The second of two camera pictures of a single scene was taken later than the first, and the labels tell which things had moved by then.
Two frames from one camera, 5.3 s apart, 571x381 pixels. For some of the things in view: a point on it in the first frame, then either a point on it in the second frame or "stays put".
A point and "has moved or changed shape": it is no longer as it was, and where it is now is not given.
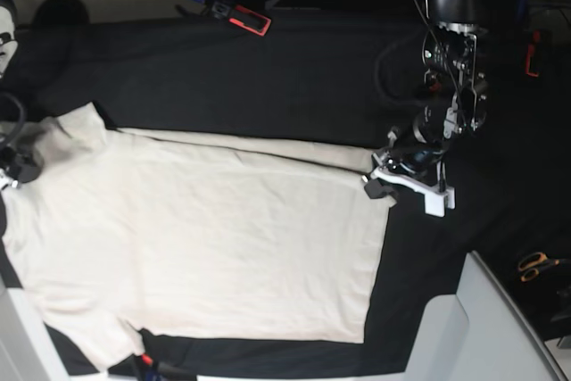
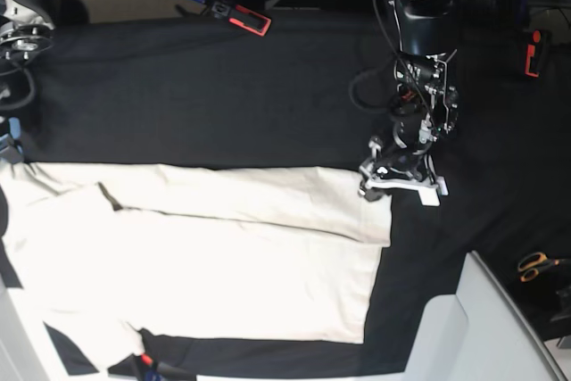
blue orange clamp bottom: x=160 y=371 stays put
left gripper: x=20 y=165 to x=11 y=149
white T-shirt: x=121 y=231 has moved or changed shape
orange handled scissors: x=531 y=264 stays put
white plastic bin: x=481 y=333 stays put
